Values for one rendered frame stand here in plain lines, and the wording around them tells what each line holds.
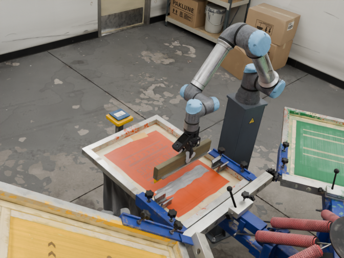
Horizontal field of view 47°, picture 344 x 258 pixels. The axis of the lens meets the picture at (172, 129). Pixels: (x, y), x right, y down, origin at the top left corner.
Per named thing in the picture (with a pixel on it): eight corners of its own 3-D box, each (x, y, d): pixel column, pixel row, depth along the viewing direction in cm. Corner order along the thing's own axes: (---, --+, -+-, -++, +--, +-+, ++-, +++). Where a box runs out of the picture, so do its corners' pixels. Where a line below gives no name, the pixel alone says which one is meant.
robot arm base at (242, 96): (249, 90, 257) (252, 77, 252) (264, 102, 247) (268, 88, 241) (230, 95, 250) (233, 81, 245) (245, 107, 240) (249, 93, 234)
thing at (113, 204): (103, 210, 252) (102, 158, 227) (107, 207, 254) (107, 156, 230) (152, 257, 227) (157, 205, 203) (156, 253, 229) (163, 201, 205)
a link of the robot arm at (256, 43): (269, 78, 241) (246, 18, 197) (289, 88, 232) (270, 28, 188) (256, 92, 240) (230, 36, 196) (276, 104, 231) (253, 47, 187)
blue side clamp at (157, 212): (134, 204, 203) (135, 194, 199) (142, 199, 206) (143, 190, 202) (176, 240, 187) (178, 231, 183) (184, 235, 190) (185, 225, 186)
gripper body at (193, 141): (199, 146, 209) (202, 128, 202) (188, 153, 204) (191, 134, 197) (189, 139, 213) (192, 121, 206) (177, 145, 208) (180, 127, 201)
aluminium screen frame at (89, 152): (81, 153, 229) (81, 148, 227) (156, 119, 265) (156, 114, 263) (179, 238, 187) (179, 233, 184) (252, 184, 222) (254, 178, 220)
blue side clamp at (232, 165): (206, 160, 237) (208, 151, 233) (212, 156, 240) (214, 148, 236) (247, 188, 221) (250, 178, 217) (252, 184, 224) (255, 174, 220)
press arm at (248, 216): (229, 215, 196) (231, 209, 193) (236, 210, 200) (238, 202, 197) (257, 237, 187) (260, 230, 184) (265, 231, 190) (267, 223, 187)
